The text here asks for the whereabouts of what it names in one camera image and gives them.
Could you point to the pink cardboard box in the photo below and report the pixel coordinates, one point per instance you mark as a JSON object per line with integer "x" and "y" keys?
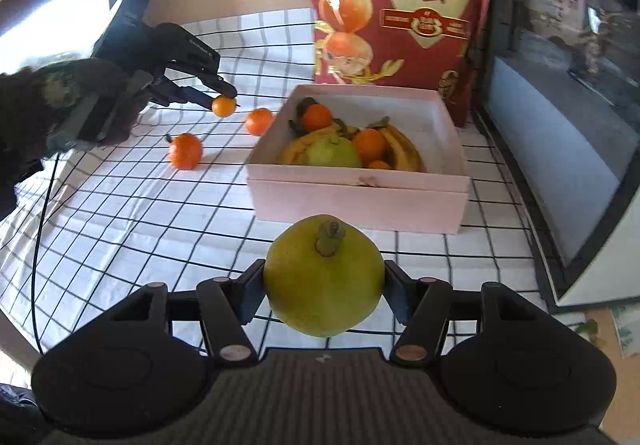
{"x": 360, "y": 205}

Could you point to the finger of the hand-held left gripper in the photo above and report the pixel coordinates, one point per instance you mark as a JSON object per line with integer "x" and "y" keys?
{"x": 185, "y": 96}
{"x": 215, "y": 84}

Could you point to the person's left hand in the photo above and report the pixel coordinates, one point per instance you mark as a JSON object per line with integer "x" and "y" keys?
{"x": 75, "y": 80}

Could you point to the large yellow-green pear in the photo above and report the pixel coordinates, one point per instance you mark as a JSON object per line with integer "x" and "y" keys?
{"x": 325, "y": 290}

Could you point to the tangerine with small stem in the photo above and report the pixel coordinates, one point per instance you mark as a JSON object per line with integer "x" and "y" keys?
{"x": 185, "y": 152}

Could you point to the tangerine with leaves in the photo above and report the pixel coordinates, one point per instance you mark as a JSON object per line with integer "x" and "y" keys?
{"x": 370, "y": 145}
{"x": 318, "y": 118}

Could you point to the green pear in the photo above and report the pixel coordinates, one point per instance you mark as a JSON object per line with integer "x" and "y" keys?
{"x": 332, "y": 154}

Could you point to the black framed glass panel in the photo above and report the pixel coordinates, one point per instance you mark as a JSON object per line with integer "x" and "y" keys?
{"x": 575, "y": 125}

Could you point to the printed paper sheet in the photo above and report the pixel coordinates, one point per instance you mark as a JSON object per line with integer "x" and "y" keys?
{"x": 627, "y": 330}

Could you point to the orange kumquat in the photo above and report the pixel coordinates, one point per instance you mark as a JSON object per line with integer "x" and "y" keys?
{"x": 223, "y": 106}

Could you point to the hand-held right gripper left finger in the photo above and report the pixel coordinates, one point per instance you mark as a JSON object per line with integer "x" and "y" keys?
{"x": 252, "y": 292}

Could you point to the black checked white tablecloth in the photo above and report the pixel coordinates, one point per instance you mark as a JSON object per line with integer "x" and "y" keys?
{"x": 150, "y": 235}

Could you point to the yellow banana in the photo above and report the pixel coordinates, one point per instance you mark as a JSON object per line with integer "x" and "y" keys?
{"x": 292, "y": 150}

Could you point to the dark cloth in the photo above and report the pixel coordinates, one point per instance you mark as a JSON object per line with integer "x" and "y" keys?
{"x": 15, "y": 415}

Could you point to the spotted brown banana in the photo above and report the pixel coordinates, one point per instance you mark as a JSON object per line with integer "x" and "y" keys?
{"x": 405, "y": 150}

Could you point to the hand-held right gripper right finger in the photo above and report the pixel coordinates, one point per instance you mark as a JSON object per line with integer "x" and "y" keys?
{"x": 397, "y": 295}

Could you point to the small green leaf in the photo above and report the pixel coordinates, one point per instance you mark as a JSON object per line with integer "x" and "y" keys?
{"x": 589, "y": 327}

